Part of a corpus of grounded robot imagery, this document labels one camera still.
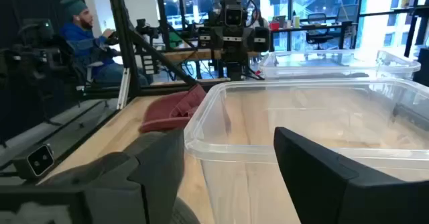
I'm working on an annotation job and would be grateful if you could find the person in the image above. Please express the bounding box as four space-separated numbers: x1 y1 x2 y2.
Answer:
59 0 150 88

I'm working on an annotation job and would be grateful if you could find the black diagonal frame brace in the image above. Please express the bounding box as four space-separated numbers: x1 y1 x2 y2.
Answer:
128 28 199 86

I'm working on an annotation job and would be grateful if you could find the black horizontal frame rail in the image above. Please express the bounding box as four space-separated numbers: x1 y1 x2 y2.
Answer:
78 77 232 100

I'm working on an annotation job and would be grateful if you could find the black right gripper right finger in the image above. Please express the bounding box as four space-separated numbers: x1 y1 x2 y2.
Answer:
273 126 429 224

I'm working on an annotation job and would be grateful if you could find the black upright frame post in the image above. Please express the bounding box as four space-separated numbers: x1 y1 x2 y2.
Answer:
106 0 142 99

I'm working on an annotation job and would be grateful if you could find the black background desk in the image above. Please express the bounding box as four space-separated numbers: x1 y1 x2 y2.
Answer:
270 20 354 52

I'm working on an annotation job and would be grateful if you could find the green box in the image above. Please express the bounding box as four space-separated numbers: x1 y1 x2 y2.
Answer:
168 32 184 49

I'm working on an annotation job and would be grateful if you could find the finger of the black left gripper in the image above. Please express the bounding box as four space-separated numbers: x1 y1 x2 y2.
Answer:
248 25 271 53
197 25 221 50

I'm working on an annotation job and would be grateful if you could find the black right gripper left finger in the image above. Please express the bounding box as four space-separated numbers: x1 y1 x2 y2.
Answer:
39 128 186 224

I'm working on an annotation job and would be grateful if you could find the shallow clear plastic bin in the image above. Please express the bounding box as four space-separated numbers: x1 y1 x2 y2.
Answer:
259 48 422 81

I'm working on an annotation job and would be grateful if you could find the small black table-level camera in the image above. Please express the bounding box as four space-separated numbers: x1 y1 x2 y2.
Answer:
12 143 56 180

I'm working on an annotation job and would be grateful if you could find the silver aluminium bracket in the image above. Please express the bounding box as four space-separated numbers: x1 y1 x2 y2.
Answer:
116 67 131 111

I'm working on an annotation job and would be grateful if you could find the black office chair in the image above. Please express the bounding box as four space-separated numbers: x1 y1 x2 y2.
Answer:
305 13 335 51

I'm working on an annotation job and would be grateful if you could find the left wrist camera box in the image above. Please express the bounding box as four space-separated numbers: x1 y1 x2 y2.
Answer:
220 0 248 27

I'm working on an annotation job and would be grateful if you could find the wooden background table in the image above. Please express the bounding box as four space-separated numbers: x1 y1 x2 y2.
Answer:
163 48 262 63

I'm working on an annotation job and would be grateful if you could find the large clear plastic bin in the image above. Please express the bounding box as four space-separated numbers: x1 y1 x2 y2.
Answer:
184 78 429 224

